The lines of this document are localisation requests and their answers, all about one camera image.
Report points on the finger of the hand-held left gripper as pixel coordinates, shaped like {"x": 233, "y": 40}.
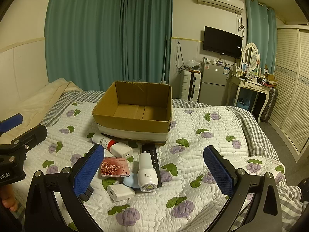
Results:
{"x": 10, "y": 122}
{"x": 31, "y": 135}

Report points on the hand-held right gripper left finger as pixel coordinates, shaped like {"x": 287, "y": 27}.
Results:
{"x": 88, "y": 171}

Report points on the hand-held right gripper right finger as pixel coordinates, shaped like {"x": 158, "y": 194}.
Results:
{"x": 218, "y": 171}

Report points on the small black object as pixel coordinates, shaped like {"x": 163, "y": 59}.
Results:
{"x": 85, "y": 195}

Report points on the dark red wallet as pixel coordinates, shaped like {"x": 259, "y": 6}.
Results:
{"x": 114, "y": 166}

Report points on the white tube with red cap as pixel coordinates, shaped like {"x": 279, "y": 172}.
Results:
{"x": 101, "y": 140}

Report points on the white charger adapter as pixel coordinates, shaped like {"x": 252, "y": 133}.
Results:
{"x": 120, "y": 192}
{"x": 122, "y": 151}

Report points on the light blue round disc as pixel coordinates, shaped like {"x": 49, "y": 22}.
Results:
{"x": 130, "y": 182}

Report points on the white handheld electric device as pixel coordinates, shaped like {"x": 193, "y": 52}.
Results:
{"x": 147, "y": 171}

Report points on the black remote control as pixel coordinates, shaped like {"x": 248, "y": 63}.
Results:
{"x": 152, "y": 149}

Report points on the person's left hand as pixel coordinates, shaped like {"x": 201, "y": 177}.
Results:
{"x": 8, "y": 198}

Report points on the white floral quilt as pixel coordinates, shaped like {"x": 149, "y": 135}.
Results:
{"x": 193, "y": 149}

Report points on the white headboard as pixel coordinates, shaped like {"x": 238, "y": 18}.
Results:
{"x": 21, "y": 62}

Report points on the blue plastic basket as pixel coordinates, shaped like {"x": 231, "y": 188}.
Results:
{"x": 243, "y": 105}

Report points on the dark plaid suitcase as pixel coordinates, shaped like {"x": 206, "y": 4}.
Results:
{"x": 271, "y": 104}

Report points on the silver refrigerator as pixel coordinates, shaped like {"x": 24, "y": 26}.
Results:
{"x": 213, "y": 84}

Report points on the white hard-shell suitcase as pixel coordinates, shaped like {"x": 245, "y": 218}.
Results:
{"x": 188, "y": 87}

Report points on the white dressing table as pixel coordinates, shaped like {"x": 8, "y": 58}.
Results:
{"x": 251, "y": 85}

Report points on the small brown cardboard box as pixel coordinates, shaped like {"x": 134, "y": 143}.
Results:
{"x": 270, "y": 78}

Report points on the cream louvered wardrobe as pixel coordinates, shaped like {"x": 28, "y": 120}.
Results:
{"x": 292, "y": 89}

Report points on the clear plastic bag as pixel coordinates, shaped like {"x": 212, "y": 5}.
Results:
{"x": 193, "y": 64}

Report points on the oval vanity mirror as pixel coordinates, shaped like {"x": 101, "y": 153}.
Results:
{"x": 251, "y": 56}

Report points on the wide green curtain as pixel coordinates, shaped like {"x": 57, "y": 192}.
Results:
{"x": 96, "y": 33}

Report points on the narrow green curtain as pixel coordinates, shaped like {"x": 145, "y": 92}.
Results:
{"x": 262, "y": 33}

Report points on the white air conditioner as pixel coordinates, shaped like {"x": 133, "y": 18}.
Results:
{"x": 219, "y": 1}

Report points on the black wall television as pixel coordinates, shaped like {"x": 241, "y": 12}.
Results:
{"x": 222, "y": 42}

